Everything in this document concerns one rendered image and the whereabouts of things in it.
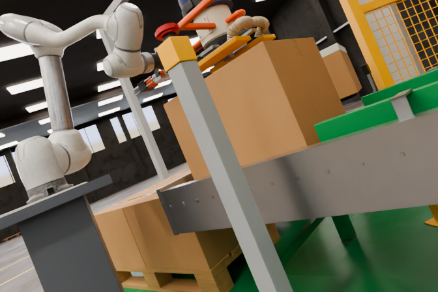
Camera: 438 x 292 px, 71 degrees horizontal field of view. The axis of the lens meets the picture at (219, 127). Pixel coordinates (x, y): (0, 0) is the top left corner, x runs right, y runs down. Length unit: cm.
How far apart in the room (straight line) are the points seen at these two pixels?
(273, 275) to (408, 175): 40
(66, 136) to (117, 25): 65
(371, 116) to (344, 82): 166
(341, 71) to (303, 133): 154
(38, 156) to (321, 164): 115
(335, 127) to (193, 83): 41
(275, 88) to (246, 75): 12
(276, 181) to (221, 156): 22
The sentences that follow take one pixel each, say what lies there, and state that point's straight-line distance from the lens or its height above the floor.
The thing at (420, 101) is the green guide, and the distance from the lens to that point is 86.
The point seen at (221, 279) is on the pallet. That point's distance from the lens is 167.
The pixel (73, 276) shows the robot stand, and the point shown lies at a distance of 149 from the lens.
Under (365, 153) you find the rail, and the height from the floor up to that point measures 55.
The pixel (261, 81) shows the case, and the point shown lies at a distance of 107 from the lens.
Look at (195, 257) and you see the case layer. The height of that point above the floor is 21.
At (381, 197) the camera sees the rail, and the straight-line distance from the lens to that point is 84.
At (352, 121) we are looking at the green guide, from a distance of 90.
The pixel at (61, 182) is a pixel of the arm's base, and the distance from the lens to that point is 153.
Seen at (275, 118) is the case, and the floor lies 70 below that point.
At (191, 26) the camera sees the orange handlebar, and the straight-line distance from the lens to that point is 123.
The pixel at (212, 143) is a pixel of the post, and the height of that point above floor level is 71.
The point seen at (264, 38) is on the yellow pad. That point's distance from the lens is 134.
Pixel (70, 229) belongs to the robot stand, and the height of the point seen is 60.
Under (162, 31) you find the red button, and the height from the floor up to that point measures 102.
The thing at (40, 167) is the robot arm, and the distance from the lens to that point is 151.
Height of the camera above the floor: 72
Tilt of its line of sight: 1 degrees up
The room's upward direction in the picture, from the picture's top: 23 degrees counter-clockwise
